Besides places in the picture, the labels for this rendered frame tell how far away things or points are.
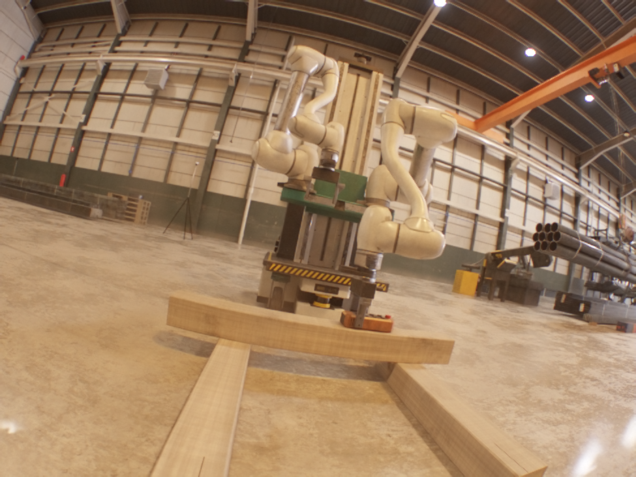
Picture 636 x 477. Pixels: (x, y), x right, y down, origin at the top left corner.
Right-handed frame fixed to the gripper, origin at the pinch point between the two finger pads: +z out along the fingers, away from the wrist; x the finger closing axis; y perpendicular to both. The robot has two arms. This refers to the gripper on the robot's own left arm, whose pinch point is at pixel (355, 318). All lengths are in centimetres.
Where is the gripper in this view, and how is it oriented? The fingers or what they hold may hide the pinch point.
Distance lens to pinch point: 102.4
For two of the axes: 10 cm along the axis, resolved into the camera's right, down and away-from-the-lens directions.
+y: 9.7, 2.0, 1.5
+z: -2.0, 9.8, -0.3
